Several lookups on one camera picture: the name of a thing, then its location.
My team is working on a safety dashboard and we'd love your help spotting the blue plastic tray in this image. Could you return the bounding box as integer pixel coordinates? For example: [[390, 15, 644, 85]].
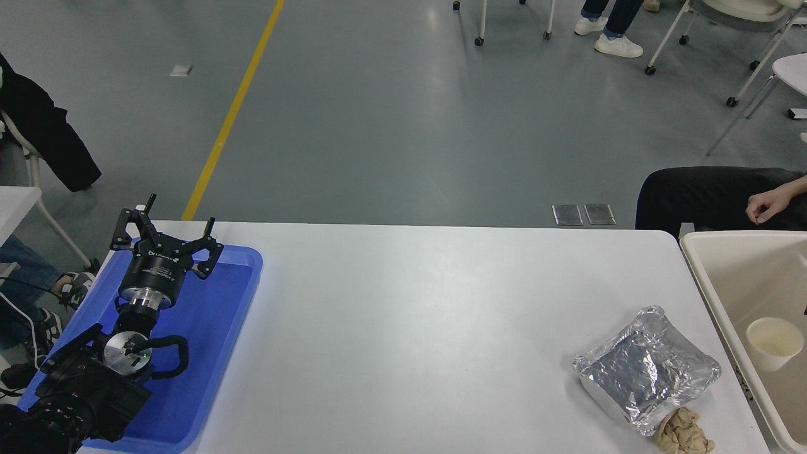
[[18, 238, 264, 454]]

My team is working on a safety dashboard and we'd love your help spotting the grey chair with casters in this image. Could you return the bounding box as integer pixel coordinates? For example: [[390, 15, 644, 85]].
[[644, 0, 807, 108]]

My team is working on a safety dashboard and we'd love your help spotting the crumpled tan paper ball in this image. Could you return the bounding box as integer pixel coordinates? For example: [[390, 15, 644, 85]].
[[654, 407, 715, 454]]

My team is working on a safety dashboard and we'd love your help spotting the seated person in black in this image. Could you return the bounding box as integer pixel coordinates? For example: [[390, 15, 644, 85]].
[[635, 166, 807, 240]]

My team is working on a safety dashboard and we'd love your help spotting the silver foil tray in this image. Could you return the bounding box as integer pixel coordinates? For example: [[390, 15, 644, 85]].
[[572, 306, 722, 437]]

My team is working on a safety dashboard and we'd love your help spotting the person's hand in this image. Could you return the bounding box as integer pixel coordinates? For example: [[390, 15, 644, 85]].
[[746, 187, 795, 226]]

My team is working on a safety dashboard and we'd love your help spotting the white paper cup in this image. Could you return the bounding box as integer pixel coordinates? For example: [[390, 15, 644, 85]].
[[746, 317, 804, 373]]

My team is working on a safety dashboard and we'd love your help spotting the white chair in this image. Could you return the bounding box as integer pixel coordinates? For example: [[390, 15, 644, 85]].
[[0, 110, 95, 269]]

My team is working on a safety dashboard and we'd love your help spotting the large pale bin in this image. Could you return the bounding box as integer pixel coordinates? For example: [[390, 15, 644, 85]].
[[679, 230, 807, 454]]

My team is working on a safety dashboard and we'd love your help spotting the person with white shoes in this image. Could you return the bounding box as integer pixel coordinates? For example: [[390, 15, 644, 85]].
[[574, 0, 644, 59]]

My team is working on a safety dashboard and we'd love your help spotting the white stand with casters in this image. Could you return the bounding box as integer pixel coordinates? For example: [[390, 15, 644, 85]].
[[451, 0, 555, 47]]

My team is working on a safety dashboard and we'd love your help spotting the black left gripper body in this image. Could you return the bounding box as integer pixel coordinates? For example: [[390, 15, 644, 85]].
[[124, 237, 196, 297]]

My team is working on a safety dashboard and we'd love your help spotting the person in jeans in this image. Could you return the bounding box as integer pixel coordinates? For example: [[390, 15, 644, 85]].
[[0, 235, 95, 395]]

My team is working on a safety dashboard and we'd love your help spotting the black jacket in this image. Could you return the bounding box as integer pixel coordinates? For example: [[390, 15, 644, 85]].
[[0, 54, 102, 193]]

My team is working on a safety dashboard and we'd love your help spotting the small white table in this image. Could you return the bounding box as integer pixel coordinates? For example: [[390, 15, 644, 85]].
[[0, 187, 42, 247]]

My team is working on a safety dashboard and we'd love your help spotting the round white table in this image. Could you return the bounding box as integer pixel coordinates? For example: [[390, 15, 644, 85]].
[[706, 54, 807, 155]]

